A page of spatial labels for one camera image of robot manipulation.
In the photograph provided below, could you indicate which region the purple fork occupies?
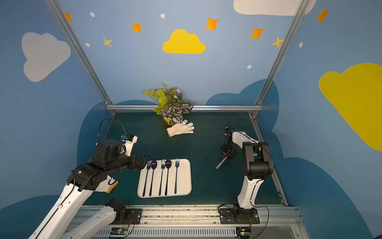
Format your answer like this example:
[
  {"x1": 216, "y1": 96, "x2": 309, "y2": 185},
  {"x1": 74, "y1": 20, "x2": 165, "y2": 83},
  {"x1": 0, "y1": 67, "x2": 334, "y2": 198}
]
[{"x1": 142, "y1": 160, "x2": 151, "y2": 197}]

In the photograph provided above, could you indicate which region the purple spoon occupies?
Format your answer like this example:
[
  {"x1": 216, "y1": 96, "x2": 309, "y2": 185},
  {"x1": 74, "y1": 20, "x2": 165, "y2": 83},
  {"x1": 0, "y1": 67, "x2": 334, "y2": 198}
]
[
  {"x1": 149, "y1": 160, "x2": 157, "y2": 197},
  {"x1": 165, "y1": 160, "x2": 172, "y2": 196}
]

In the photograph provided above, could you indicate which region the silver spoon pink handle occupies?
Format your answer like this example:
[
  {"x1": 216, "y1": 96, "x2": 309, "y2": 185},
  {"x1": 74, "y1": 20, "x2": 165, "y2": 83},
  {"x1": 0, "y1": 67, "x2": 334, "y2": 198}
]
[{"x1": 216, "y1": 157, "x2": 227, "y2": 169}]

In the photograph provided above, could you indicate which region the teal iridescent fork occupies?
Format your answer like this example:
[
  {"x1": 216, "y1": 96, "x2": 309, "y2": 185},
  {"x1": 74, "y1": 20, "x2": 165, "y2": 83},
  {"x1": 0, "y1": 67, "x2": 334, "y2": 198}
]
[{"x1": 159, "y1": 159, "x2": 166, "y2": 196}]

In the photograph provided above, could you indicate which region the blue fork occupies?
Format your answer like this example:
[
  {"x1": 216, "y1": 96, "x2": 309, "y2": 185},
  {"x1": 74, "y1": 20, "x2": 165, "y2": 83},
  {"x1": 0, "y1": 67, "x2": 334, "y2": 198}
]
[{"x1": 174, "y1": 158, "x2": 180, "y2": 194}]

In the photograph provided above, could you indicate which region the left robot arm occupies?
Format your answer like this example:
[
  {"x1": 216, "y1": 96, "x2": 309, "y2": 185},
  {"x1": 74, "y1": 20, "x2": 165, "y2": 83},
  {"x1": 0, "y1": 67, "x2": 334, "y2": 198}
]
[{"x1": 30, "y1": 135, "x2": 145, "y2": 239}]

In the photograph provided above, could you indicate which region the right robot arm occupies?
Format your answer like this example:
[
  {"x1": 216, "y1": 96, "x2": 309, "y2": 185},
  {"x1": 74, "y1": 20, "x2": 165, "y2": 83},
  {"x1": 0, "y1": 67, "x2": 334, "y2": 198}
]
[{"x1": 216, "y1": 126, "x2": 274, "y2": 216}]

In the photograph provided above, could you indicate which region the white tray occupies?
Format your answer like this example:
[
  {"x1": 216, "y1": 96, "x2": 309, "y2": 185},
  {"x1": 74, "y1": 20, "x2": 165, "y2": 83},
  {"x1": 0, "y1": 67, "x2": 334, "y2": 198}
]
[{"x1": 137, "y1": 159, "x2": 192, "y2": 199}]

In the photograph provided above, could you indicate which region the white work glove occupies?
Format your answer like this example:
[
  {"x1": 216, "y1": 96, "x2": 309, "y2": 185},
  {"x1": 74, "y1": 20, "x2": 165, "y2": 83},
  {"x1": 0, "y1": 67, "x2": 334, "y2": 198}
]
[{"x1": 167, "y1": 119, "x2": 195, "y2": 137}]

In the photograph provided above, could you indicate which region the potted artificial plant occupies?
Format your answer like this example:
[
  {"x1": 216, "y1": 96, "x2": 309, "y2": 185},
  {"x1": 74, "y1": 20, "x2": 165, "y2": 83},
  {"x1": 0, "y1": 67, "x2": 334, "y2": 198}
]
[{"x1": 143, "y1": 83, "x2": 194, "y2": 128}]

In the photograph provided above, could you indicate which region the left controller board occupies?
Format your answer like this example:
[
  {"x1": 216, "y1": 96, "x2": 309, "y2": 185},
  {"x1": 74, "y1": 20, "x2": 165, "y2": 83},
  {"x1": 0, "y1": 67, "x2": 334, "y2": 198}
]
[{"x1": 109, "y1": 228, "x2": 129, "y2": 237}]

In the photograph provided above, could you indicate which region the controller board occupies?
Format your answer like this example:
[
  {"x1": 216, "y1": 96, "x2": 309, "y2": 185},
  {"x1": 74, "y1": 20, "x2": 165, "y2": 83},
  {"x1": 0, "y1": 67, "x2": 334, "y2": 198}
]
[
  {"x1": 236, "y1": 227, "x2": 252, "y2": 239},
  {"x1": 109, "y1": 228, "x2": 129, "y2": 237}
]

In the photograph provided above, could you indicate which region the right controller board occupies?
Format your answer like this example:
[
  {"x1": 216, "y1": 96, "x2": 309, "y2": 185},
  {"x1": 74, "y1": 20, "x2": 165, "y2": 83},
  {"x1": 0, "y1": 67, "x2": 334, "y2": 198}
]
[{"x1": 236, "y1": 227, "x2": 252, "y2": 239}]

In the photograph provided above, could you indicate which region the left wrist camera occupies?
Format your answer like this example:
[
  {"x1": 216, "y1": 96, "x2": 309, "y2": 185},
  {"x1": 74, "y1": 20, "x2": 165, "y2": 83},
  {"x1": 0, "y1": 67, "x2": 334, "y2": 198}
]
[{"x1": 121, "y1": 134, "x2": 138, "y2": 156}]

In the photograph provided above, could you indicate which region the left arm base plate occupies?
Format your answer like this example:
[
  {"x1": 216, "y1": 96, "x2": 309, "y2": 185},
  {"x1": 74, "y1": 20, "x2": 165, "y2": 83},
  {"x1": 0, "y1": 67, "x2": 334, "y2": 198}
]
[{"x1": 111, "y1": 208, "x2": 142, "y2": 225}]

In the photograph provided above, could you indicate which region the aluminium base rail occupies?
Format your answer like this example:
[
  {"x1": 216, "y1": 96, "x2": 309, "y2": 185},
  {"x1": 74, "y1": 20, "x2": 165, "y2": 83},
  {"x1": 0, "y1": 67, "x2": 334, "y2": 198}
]
[{"x1": 68, "y1": 204, "x2": 303, "y2": 228}]

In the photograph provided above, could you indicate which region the right table edge rail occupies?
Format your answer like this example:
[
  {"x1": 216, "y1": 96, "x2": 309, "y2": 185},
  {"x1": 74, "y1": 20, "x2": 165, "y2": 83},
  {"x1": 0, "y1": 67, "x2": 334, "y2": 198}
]
[{"x1": 249, "y1": 115, "x2": 289, "y2": 207}]

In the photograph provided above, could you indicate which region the horizontal aluminium frame rail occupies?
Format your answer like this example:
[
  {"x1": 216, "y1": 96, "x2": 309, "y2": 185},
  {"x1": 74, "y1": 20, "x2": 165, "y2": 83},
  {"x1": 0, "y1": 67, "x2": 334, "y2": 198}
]
[{"x1": 105, "y1": 105, "x2": 262, "y2": 111}]

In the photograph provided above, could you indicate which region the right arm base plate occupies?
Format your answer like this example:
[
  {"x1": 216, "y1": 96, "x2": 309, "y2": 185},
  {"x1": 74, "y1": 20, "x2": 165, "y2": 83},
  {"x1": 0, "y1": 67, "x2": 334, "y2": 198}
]
[{"x1": 218, "y1": 208, "x2": 260, "y2": 225}]

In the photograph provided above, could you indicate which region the right aluminium corner post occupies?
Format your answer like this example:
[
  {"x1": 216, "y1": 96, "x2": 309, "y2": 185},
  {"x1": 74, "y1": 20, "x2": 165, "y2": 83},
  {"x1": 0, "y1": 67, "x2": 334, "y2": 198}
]
[{"x1": 255, "y1": 0, "x2": 316, "y2": 108}]

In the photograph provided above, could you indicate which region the aluminium corner post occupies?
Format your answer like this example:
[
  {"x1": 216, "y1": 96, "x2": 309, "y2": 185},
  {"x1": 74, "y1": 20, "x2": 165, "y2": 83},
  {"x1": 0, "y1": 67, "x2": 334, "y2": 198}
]
[
  {"x1": 45, "y1": 0, "x2": 113, "y2": 107},
  {"x1": 255, "y1": 0, "x2": 316, "y2": 108}
]

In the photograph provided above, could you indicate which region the left aluminium corner post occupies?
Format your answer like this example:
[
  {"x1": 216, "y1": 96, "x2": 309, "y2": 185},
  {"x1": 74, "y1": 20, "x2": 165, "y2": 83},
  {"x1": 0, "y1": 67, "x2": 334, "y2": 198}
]
[{"x1": 45, "y1": 0, "x2": 113, "y2": 107}]

